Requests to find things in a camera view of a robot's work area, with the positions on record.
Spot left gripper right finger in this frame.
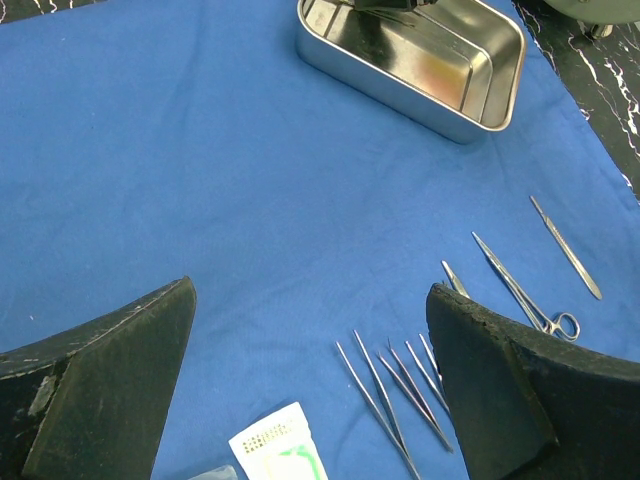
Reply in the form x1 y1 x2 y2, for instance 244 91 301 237
426 283 639 479

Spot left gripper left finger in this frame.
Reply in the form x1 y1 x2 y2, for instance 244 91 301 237
1 277 197 479

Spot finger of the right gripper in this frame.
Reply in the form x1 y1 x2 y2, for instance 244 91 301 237
349 0 435 12

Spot steel forceps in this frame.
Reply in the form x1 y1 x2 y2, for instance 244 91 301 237
376 344 454 453
405 333 450 414
335 329 421 480

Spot steel surgical scissors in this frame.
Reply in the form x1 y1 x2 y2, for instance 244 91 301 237
470 230 581 344

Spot metal instrument tray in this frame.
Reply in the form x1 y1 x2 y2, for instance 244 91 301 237
296 1 526 144

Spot steel hemostat clamp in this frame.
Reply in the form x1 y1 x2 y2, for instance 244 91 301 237
441 260 470 299

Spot glove packet teal orange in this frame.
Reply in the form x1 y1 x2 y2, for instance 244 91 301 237
189 465 238 480

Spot white suture packet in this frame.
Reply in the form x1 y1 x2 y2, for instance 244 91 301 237
229 402 328 480

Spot blue surgical drape cloth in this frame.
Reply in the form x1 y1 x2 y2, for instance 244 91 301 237
1 1 639 479

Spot white cylindrical drawer container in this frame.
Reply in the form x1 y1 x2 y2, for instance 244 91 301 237
545 0 640 39

